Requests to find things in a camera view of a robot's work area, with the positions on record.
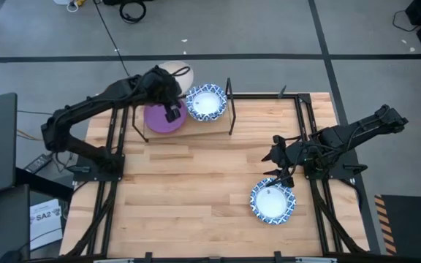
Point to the white printed paper sheet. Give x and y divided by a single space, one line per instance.
46 230

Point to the black floor beam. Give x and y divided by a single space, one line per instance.
42 184

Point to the black mat with hazard stripes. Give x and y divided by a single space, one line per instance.
411 223

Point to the white power adapter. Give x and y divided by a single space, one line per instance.
62 1

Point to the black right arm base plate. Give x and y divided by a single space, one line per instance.
349 160

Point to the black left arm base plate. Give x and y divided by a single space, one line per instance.
86 175

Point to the purple plastic plate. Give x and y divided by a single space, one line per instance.
155 120

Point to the black metal table frame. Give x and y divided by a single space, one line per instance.
258 96

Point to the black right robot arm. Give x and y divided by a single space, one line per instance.
360 129

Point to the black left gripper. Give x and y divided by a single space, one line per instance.
161 87

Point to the beige plastic plate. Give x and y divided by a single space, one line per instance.
185 82

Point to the blue patterned paper plate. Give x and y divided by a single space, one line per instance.
207 104
270 204

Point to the yellow plug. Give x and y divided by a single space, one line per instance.
80 2

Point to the dark grey cabinet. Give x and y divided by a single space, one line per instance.
9 219

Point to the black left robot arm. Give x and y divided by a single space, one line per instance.
86 104

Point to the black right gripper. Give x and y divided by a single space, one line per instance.
290 157

